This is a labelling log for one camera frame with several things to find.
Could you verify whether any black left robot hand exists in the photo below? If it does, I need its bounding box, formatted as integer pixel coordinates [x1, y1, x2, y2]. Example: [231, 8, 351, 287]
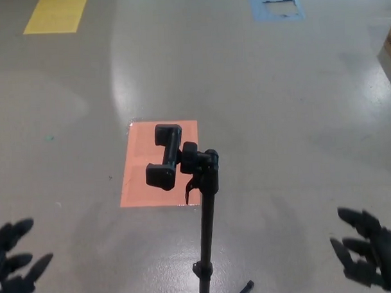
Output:
[0, 217, 55, 293]

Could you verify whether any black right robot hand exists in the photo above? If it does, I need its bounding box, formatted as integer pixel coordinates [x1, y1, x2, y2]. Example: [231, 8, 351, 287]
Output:
[328, 204, 391, 292]

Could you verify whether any black phone stand tripod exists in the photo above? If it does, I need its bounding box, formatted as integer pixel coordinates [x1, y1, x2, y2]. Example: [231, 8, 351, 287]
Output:
[143, 120, 255, 293]

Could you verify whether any orange floor marking rectangle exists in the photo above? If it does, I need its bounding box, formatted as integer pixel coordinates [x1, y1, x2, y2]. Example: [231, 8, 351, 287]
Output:
[116, 120, 202, 208]

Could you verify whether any yellow floor marking rectangle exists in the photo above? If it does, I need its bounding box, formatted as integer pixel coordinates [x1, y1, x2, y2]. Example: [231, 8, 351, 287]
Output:
[21, 0, 91, 35]

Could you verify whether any blue torn floor marking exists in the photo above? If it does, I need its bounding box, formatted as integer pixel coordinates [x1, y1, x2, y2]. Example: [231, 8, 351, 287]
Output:
[247, 0, 306, 22]

